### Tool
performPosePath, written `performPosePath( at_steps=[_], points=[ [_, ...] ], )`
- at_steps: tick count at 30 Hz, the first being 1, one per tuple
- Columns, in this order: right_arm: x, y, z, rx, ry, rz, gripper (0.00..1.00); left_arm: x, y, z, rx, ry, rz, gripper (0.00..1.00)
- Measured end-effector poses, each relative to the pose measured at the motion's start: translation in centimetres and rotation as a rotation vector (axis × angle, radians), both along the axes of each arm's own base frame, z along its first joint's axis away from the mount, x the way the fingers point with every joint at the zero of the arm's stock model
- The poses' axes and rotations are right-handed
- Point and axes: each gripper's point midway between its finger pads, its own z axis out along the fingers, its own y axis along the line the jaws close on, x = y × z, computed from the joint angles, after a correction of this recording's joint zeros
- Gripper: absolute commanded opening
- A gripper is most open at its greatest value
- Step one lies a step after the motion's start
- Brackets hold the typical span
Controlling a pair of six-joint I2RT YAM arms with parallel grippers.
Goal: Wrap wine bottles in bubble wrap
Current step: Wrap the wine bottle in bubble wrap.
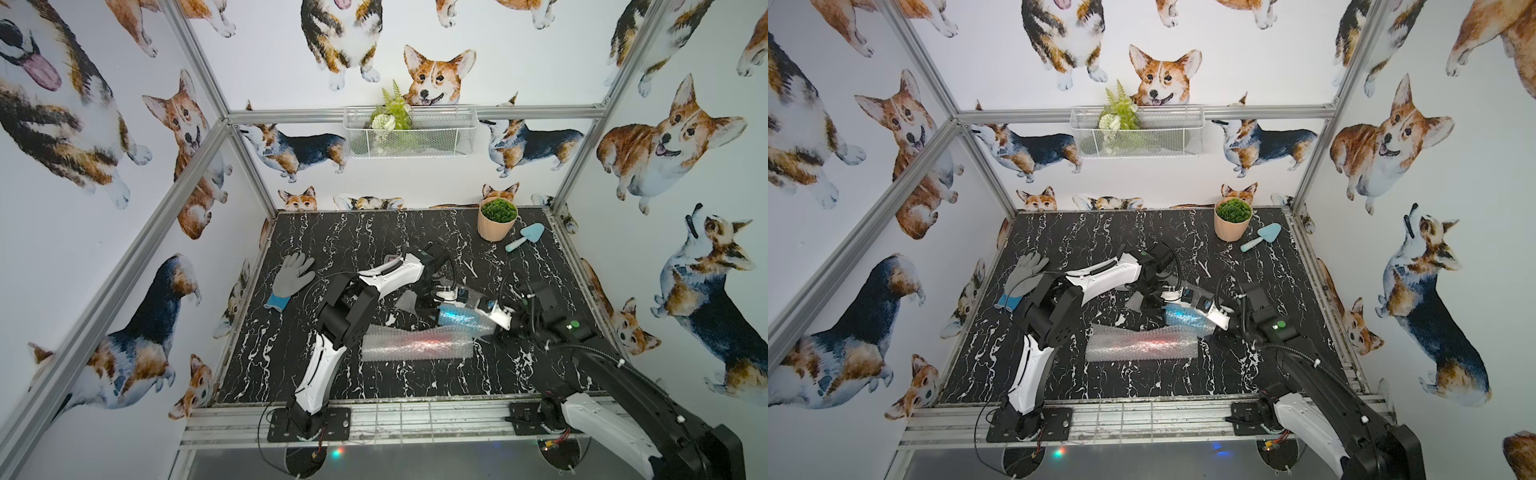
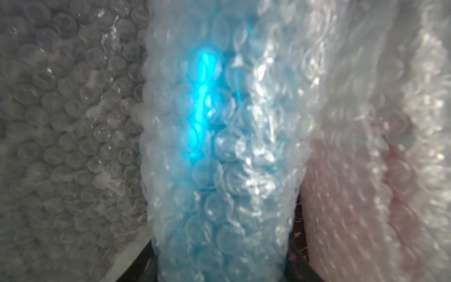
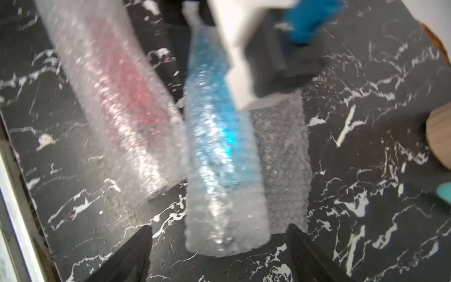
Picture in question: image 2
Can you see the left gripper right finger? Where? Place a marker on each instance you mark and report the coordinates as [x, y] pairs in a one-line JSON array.
[[297, 266]]

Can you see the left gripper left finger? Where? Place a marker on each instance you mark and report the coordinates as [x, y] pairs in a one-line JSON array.
[[143, 269]]

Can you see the bubble wrap sheet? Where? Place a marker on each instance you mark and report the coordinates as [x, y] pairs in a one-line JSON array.
[[390, 93], [78, 82]]

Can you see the blue wine bottle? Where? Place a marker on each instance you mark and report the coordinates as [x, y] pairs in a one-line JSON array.
[[218, 180]]

